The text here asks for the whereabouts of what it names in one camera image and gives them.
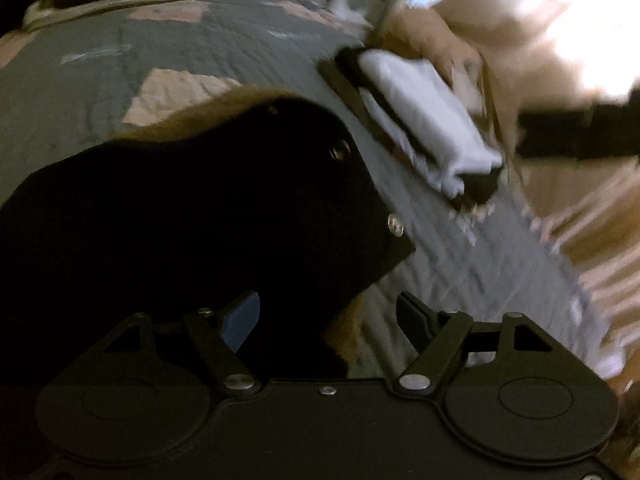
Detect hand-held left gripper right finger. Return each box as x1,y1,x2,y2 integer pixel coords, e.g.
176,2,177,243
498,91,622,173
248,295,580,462
395,290,553,396

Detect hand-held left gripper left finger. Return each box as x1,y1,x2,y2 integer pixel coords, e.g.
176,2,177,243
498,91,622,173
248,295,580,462
102,290,262,397

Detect black jacket brown fleece lining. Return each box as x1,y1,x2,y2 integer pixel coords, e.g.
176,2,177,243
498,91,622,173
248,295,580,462
0,87,417,381

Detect white towel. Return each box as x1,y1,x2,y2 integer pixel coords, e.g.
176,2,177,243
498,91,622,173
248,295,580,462
357,49,503,196

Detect folded white and black clothes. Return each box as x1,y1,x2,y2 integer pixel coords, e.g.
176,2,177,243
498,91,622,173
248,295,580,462
319,46,502,211

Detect grey patchwork fish quilt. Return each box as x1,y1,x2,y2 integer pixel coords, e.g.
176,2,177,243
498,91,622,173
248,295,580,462
0,0,621,381

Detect peach curtain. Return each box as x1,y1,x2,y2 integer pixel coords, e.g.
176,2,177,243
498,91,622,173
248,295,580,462
425,0,640,386

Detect tan knitted cloth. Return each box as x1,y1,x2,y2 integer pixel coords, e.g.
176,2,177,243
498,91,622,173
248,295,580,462
385,7,483,73

